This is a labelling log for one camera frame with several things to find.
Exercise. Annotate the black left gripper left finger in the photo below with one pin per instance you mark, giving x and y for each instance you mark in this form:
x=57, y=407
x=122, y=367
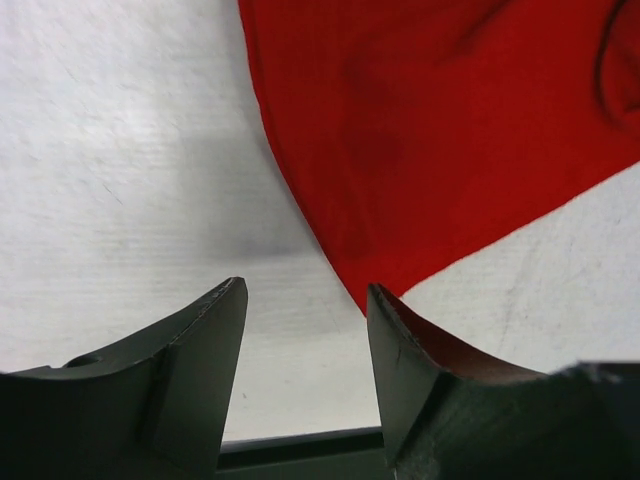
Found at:
x=150, y=406

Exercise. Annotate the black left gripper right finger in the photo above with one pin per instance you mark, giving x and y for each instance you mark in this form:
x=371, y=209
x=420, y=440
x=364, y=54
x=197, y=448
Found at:
x=451, y=411

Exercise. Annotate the red t shirt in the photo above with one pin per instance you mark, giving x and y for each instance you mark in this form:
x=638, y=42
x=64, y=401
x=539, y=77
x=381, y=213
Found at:
x=414, y=133

